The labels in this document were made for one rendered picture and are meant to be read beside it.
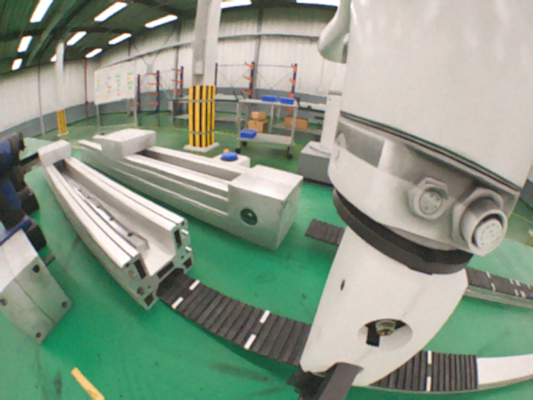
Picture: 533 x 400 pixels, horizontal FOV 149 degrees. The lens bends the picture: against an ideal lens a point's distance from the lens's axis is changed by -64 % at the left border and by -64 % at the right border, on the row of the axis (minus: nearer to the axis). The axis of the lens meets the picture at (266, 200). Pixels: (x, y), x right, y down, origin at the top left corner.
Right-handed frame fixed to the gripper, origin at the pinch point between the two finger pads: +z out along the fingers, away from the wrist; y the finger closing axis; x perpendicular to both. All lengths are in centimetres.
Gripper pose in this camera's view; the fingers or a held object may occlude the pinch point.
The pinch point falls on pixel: (320, 345)
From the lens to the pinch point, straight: 21.1
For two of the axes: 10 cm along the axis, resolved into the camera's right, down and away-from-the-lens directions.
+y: 4.2, -4.2, 8.0
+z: -0.9, 8.6, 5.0
